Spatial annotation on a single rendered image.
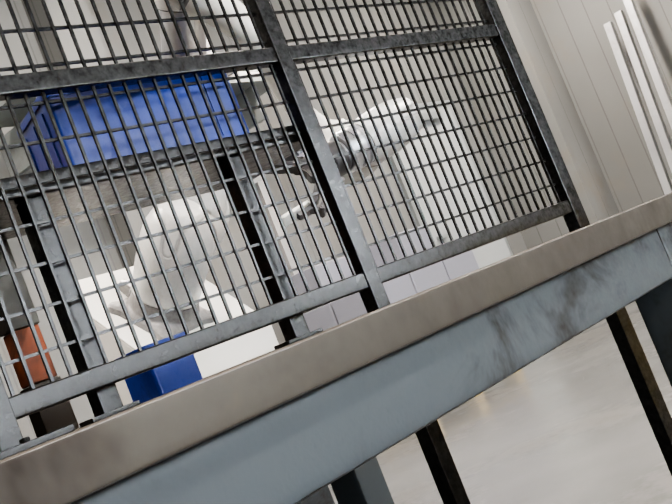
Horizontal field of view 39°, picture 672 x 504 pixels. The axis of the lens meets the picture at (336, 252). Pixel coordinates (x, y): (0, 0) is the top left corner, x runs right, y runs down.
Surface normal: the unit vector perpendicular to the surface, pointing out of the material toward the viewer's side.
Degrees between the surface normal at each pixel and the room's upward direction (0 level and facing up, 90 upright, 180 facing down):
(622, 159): 90
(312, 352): 90
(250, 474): 90
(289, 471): 90
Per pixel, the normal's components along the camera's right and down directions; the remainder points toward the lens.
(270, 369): 0.70, -0.33
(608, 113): -0.62, 0.18
